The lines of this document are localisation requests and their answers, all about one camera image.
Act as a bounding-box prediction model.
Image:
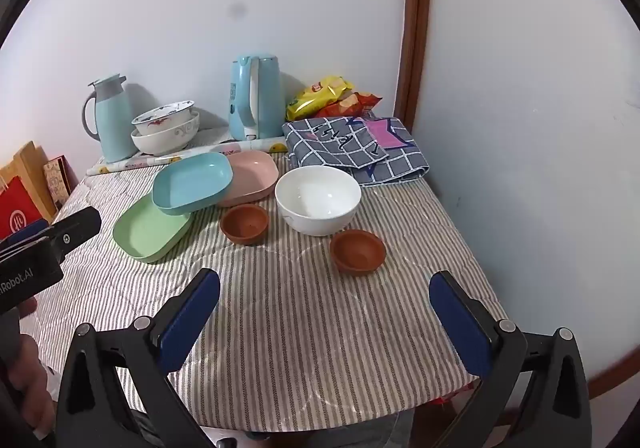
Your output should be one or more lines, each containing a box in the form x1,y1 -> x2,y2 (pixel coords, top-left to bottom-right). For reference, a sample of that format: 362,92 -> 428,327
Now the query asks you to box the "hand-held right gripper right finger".
429,271 -> 593,448

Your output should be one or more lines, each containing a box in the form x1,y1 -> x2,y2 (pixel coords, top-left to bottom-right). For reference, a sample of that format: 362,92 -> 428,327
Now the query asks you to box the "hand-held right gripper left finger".
56,269 -> 221,448

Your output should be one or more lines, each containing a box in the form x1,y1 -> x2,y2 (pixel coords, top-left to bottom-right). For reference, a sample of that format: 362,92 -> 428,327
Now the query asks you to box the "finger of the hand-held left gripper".
49,206 -> 102,261
5,219 -> 51,249

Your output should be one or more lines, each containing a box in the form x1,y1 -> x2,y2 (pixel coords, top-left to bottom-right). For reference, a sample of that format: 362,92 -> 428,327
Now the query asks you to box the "small brown bowl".
329,229 -> 387,273
220,204 -> 270,245

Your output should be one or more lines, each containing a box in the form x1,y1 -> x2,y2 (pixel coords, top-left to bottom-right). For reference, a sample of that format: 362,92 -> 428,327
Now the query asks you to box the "pink plate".
215,151 -> 279,207

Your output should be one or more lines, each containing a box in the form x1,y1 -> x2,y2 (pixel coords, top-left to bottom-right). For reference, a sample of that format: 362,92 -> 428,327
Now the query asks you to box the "white ceramic bowl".
275,166 -> 362,237

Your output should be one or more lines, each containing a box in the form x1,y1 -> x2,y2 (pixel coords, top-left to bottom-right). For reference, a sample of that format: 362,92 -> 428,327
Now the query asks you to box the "person's left hand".
9,295 -> 57,439

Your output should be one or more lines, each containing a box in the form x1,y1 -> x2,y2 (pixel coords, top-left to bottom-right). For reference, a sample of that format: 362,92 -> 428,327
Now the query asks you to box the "red paper bag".
0,175 -> 45,241

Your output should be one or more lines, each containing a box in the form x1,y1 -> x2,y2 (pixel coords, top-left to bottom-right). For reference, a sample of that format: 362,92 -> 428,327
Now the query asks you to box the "patterned book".
42,155 -> 78,209

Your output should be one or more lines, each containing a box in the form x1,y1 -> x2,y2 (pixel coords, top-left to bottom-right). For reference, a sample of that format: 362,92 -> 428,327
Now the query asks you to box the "green plate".
112,193 -> 196,263

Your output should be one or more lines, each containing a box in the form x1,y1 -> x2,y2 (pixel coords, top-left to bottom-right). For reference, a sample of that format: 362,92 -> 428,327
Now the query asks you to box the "light blue thermos jug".
82,74 -> 135,163

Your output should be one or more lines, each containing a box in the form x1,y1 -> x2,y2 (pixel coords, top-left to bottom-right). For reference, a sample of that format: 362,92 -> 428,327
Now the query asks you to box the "grey striped blanket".
22,148 -> 508,434

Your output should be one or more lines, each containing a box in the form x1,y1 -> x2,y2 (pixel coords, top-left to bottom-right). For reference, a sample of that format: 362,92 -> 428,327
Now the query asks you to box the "large white bowl grey pattern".
131,112 -> 201,157

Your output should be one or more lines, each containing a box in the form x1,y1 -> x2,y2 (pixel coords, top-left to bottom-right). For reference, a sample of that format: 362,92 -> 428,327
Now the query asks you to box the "blue plate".
152,152 -> 235,216

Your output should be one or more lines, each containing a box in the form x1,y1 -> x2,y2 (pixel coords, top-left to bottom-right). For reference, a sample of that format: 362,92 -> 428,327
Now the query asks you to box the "blue and red patterned bowl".
131,100 -> 196,137

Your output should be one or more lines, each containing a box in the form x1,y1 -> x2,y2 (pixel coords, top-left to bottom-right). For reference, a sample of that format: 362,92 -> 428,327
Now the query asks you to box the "fruit print plastic tablecloth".
86,123 -> 289,177

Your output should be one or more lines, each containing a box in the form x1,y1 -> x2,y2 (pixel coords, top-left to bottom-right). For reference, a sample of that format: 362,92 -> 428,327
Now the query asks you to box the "brown wooden baseboard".
585,353 -> 626,401

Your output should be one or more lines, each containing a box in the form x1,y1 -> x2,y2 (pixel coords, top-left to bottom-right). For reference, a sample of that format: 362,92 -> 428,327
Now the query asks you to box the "grey checkered cloth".
281,116 -> 430,187

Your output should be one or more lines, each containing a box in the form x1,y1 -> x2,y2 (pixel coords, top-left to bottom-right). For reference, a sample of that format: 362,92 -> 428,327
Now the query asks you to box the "light blue tissue box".
229,56 -> 284,141

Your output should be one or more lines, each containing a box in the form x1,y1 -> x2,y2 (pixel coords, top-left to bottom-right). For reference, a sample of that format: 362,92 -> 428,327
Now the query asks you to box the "red chip bag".
320,90 -> 383,121

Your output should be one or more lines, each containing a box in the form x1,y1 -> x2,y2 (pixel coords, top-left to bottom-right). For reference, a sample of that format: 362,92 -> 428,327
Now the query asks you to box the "yellow chip bag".
286,76 -> 354,123

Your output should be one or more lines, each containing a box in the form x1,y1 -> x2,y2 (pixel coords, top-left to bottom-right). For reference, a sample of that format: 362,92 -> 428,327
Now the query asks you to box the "brown wooden door frame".
392,0 -> 432,133

